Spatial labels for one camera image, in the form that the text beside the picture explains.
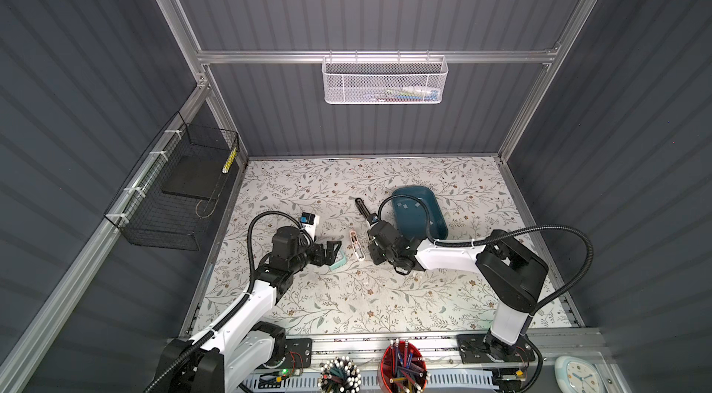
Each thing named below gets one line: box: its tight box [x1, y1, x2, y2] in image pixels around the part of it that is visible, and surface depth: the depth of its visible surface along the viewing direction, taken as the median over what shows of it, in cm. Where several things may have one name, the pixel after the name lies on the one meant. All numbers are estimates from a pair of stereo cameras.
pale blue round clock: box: [554, 355, 605, 393], surface depth 69 cm
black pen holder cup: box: [317, 355, 363, 393], surface depth 58 cm
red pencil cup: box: [379, 340, 431, 393], surface depth 63 cm
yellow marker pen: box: [221, 146, 238, 175], surface depth 83 cm
